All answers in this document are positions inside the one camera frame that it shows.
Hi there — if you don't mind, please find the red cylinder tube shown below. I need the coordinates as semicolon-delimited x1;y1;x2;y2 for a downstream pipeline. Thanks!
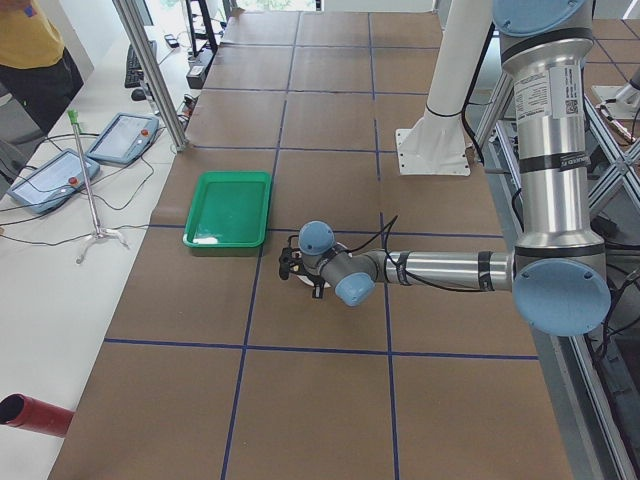
1;393;74;438

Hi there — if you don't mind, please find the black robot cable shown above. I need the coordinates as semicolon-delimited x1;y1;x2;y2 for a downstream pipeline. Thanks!
344;214;481;293

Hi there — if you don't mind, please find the black keyboard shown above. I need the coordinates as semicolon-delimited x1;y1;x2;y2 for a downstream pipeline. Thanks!
124;45;144;88

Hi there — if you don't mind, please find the blue teach pendant near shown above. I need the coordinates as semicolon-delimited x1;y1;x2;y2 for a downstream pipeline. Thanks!
7;149;85;214

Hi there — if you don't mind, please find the person in yellow shirt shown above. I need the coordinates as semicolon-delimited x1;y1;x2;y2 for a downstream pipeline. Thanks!
1;1;84;134

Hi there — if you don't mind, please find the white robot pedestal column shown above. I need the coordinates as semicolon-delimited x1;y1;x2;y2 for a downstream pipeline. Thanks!
396;0;492;176

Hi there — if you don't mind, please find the green plastic tray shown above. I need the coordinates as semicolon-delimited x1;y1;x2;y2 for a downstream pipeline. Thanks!
182;171;272;257

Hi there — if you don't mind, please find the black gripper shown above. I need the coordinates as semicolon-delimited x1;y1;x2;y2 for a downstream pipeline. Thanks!
278;236;324;299

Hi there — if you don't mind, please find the blue teach pendant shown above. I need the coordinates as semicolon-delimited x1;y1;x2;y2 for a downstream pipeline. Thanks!
86;112;159;166
7;149;85;214

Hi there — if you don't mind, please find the metal stand with green tip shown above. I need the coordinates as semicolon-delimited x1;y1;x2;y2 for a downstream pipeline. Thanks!
67;109;129;265

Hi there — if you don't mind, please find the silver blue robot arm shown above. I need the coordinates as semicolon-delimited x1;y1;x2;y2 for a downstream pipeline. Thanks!
279;1;611;336

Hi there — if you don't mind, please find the aluminium frame column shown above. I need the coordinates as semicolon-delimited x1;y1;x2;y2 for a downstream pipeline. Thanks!
112;0;188;152

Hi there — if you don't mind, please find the blue teach pendant far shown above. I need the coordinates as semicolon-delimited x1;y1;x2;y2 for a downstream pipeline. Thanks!
86;112;159;166

